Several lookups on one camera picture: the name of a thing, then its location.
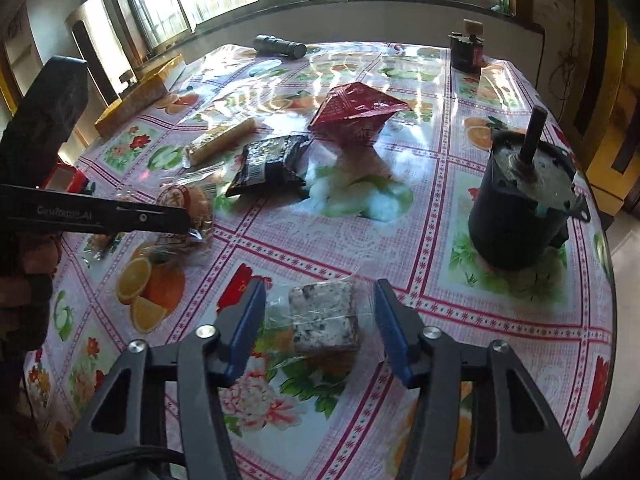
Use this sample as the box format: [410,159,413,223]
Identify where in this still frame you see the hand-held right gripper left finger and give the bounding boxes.
[57,277,268,480]

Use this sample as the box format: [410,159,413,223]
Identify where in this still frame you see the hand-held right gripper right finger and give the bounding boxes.
[372,279,583,480]

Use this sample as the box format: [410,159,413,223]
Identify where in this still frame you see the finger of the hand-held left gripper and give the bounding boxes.
[0,184,194,236]

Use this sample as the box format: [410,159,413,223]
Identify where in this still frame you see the speckled cake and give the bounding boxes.
[265,275,376,361]

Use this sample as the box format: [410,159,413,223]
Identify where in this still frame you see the red print pastry bag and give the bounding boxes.
[115,180,219,257]

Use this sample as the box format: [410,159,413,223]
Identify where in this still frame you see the person's left hand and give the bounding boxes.
[0,230,63,353]

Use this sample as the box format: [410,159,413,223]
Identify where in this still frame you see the red tin box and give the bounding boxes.
[40,162,91,195]

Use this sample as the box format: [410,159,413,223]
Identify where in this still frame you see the white shelf cabinet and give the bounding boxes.
[0,7,43,116]

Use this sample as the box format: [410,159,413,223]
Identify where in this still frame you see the wooden chair back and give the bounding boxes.
[65,0,137,106]

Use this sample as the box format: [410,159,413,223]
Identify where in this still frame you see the long yellow box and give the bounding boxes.
[94,54,186,138]

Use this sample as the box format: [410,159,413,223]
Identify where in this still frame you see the long biscuit in clear wrapper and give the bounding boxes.
[182,117,257,167]

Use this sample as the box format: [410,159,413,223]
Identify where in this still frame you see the black snack packet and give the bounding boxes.
[225,134,312,198]

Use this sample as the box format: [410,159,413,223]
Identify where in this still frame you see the black electric motor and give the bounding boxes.
[467,105,592,270]

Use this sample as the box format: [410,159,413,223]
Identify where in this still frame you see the red snack packet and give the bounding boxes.
[309,81,412,148]

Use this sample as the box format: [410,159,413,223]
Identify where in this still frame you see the black flashlight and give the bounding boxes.
[253,34,308,59]

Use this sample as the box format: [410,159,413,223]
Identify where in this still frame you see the yellow wooden cabinet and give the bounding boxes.
[570,5,640,216]

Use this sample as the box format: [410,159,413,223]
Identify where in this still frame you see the dark bottle with cork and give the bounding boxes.
[447,19,485,73]

